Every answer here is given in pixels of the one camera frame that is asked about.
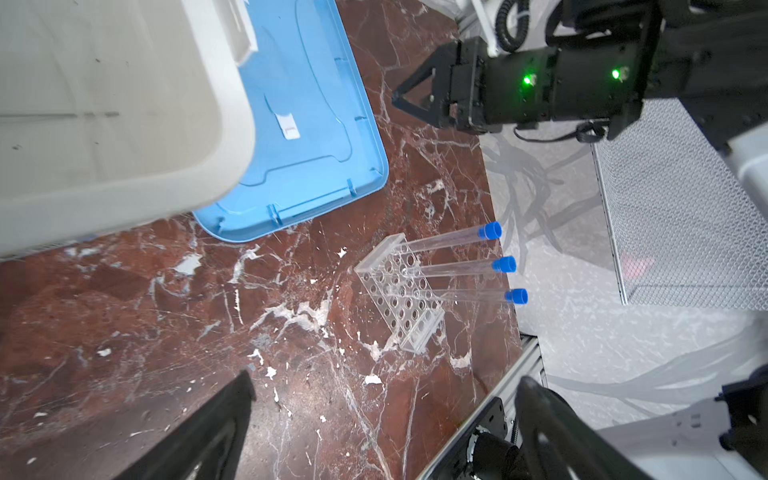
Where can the clear test tube rack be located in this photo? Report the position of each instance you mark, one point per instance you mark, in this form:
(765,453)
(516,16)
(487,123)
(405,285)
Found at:
(391,274)

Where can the blue plastic bin lid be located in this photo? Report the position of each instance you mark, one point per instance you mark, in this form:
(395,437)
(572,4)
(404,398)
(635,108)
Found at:
(317,143)

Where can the pink object in basket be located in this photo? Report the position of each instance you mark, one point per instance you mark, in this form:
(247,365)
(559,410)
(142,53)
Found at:
(634,267)

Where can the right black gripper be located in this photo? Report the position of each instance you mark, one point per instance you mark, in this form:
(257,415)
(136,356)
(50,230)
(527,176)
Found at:
(601,80)

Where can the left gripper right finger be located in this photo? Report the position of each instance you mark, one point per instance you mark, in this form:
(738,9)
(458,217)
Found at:
(557,444)

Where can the white wire mesh basket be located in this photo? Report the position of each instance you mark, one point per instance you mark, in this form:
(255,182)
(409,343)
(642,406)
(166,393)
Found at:
(668,195)

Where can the white plastic storage bin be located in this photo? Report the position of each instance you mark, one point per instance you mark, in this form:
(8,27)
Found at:
(118,113)

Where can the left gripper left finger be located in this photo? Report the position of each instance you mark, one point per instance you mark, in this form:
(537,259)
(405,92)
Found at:
(208,444)

